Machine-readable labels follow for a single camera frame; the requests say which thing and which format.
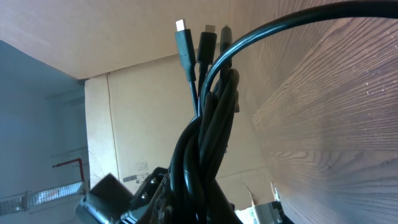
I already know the black cable bundle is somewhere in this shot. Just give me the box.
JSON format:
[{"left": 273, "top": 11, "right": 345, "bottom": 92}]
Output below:
[{"left": 167, "top": 0, "right": 398, "bottom": 224}]

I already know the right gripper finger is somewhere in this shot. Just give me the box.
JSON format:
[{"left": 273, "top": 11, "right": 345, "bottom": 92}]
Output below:
[{"left": 75, "top": 167, "right": 174, "bottom": 223}]

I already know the cardboard box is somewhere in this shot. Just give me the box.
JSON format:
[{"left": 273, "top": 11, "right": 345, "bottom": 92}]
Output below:
[{"left": 85, "top": 1, "right": 278, "bottom": 210}]

